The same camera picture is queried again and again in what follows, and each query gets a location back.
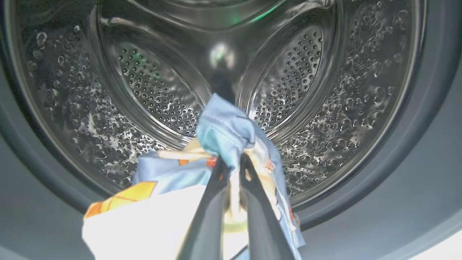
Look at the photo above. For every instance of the blue garment with white lining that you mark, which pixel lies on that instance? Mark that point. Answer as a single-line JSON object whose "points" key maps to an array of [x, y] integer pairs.
{"points": [[151, 224]]}

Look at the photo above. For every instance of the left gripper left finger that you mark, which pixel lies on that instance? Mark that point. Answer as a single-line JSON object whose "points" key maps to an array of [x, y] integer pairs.
{"points": [[207, 227]]}

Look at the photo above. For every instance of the white front-load washing machine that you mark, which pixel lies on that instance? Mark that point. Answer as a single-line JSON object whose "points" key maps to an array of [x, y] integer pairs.
{"points": [[404, 206]]}

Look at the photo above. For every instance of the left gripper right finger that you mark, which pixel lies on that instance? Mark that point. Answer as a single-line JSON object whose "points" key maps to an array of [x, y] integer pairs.
{"points": [[263, 227]]}

